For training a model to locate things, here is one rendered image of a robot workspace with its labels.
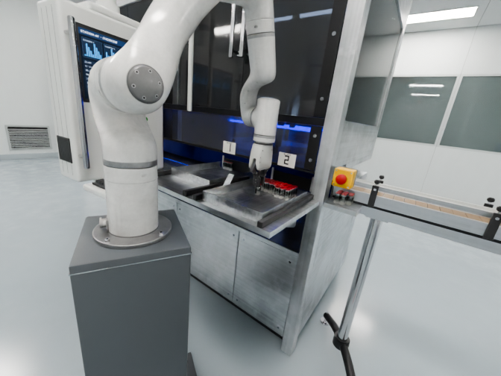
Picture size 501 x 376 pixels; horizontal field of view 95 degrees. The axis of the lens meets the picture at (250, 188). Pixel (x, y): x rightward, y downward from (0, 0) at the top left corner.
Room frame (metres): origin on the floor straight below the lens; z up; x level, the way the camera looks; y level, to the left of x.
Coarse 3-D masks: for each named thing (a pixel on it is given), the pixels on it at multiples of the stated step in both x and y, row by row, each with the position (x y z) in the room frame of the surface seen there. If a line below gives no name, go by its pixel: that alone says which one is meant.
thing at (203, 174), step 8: (176, 168) 1.09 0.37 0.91; (184, 168) 1.13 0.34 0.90; (192, 168) 1.17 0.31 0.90; (200, 168) 1.21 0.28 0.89; (208, 168) 1.26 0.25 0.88; (216, 168) 1.30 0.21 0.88; (184, 176) 1.01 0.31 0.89; (192, 176) 0.98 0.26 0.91; (200, 176) 1.08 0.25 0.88; (208, 176) 1.10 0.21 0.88; (216, 176) 1.12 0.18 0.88; (224, 176) 1.14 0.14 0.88; (240, 176) 1.09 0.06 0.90; (200, 184) 0.95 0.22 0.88
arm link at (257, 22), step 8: (224, 0) 0.79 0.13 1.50; (232, 0) 0.79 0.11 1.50; (240, 0) 0.78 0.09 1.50; (248, 0) 0.78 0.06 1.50; (256, 0) 0.78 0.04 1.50; (264, 0) 0.79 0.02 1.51; (272, 0) 0.82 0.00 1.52; (248, 8) 0.80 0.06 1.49; (256, 8) 0.79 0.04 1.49; (264, 8) 0.79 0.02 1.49; (272, 8) 0.82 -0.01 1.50; (248, 16) 0.81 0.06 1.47; (256, 16) 0.80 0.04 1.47; (264, 16) 0.80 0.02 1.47; (272, 16) 0.82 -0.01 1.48; (248, 24) 0.82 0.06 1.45; (256, 24) 0.80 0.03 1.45; (264, 24) 0.80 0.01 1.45; (272, 24) 0.82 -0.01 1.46; (248, 32) 0.82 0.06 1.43; (256, 32) 0.81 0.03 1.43; (264, 32) 0.81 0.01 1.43
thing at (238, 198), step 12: (252, 180) 1.03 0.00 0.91; (204, 192) 0.78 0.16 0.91; (216, 192) 0.84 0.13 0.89; (228, 192) 0.89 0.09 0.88; (240, 192) 0.90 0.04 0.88; (252, 192) 0.92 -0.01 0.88; (264, 192) 0.94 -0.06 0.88; (216, 204) 0.74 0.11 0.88; (228, 204) 0.71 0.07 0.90; (240, 204) 0.69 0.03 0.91; (252, 204) 0.78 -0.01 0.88; (264, 204) 0.79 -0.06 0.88; (276, 204) 0.81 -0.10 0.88; (288, 204) 0.78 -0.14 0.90; (252, 216) 0.65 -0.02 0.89; (264, 216) 0.65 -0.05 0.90
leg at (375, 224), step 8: (368, 216) 0.92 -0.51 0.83; (376, 224) 0.91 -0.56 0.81; (368, 232) 0.93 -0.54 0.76; (376, 232) 0.91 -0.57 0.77; (368, 240) 0.92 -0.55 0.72; (376, 240) 0.92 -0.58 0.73; (368, 248) 0.91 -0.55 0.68; (360, 256) 0.94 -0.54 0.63; (368, 256) 0.91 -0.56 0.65; (360, 264) 0.92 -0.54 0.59; (368, 264) 0.91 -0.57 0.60; (360, 272) 0.92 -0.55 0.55; (360, 280) 0.91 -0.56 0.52; (352, 288) 0.93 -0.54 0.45; (360, 288) 0.91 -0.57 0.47; (352, 296) 0.92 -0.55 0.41; (352, 304) 0.91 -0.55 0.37; (344, 312) 0.93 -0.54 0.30; (352, 312) 0.91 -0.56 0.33; (344, 320) 0.92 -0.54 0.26; (352, 320) 0.91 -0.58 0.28; (344, 328) 0.92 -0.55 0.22; (344, 336) 0.91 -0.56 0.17
